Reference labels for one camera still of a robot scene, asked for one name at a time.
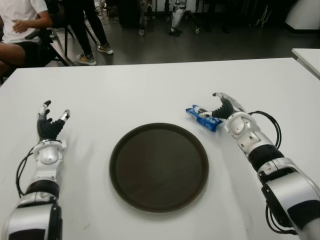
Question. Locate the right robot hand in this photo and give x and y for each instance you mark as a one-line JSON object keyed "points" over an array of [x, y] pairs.
{"points": [[226, 108]]}

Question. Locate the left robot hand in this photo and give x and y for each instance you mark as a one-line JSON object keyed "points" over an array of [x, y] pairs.
{"points": [[48, 130]]}

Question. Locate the blue Oreo cookie pack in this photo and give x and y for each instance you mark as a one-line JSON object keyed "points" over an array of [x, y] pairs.
{"points": [[207, 123]]}

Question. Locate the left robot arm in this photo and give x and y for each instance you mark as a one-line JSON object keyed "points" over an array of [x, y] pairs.
{"points": [[48, 157]]}

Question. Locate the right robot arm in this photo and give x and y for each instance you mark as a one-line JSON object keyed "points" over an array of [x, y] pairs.
{"points": [[287, 185]]}

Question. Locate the black office chair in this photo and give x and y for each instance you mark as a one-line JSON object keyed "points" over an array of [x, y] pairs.
{"points": [[47, 47]]}

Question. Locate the round dark brown tray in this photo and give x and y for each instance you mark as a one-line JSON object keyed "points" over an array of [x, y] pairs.
{"points": [[158, 170]]}

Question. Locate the black folding chair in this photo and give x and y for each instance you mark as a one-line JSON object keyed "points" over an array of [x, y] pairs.
{"points": [[66, 40]]}

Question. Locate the white side table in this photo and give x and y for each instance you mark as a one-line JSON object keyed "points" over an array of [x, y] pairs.
{"points": [[308, 60]]}

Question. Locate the walking person dark trousers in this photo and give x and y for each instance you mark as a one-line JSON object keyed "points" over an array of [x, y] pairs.
{"points": [[81, 32]]}

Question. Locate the white standing robot legs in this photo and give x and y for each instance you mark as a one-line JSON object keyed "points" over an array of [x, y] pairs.
{"points": [[175, 17]]}

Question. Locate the seated person white shirt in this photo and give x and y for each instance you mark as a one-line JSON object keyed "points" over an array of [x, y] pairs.
{"points": [[17, 15]]}

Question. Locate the white cabinet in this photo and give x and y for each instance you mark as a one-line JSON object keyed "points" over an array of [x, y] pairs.
{"points": [[305, 15]]}

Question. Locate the folded grey metal frame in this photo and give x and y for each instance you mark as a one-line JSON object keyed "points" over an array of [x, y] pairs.
{"points": [[263, 17]]}

